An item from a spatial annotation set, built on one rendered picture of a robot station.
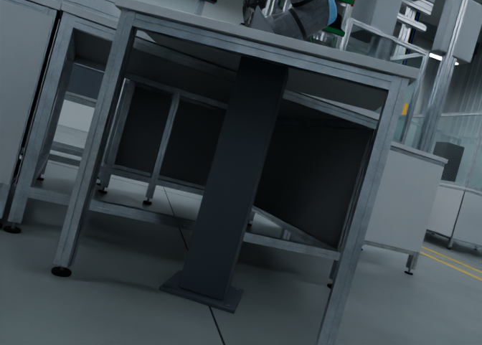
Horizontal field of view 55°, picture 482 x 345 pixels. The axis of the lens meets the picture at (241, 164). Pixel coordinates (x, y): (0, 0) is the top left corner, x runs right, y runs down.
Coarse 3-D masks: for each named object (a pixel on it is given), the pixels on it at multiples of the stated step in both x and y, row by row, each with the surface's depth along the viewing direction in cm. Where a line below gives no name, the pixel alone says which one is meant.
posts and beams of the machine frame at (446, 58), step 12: (408, 0) 365; (420, 0) 368; (408, 12) 372; (420, 12) 374; (408, 24) 370; (420, 24) 371; (456, 24) 321; (408, 36) 374; (456, 36) 322; (444, 60) 322; (444, 72) 323; (432, 96) 325; (432, 108) 322; (432, 120) 323; (420, 132) 326; (420, 144) 323
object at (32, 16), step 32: (0, 0) 161; (32, 0) 164; (0, 32) 162; (32, 32) 165; (0, 64) 163; (32, 64) 166; (0, 96) 164; (32, 96) 168; (0, 128) 165; (0, 160) 166; (0, 192) 168; (0, 224) 172
